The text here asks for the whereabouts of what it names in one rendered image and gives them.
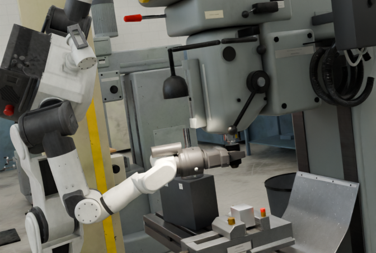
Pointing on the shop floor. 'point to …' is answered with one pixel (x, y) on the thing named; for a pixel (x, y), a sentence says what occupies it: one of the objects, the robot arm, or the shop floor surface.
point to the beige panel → (113, 239)
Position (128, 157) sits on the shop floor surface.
